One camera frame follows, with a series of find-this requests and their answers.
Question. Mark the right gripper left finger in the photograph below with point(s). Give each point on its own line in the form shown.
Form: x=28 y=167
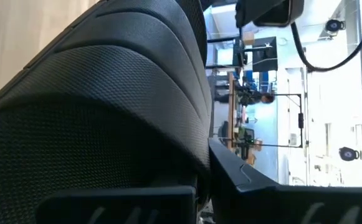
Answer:
x=121 y=205

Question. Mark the round black ceiling device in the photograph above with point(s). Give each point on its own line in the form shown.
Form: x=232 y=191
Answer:
x=335 y=25
x=349 y=154

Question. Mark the person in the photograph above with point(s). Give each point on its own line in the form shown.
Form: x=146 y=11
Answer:
x=255 y=98

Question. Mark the black background rig frame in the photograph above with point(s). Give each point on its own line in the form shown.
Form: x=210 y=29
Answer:
x=300 y=119

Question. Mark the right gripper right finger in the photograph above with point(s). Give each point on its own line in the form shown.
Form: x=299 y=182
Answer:
x=261 y=205

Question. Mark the black slide sandal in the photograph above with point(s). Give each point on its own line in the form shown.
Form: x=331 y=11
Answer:
x=106 y=109

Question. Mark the black computer monitor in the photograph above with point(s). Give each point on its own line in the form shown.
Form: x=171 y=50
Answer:
x=264 y=54

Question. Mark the cardboard box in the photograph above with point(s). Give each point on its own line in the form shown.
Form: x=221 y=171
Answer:
x=248 y=38

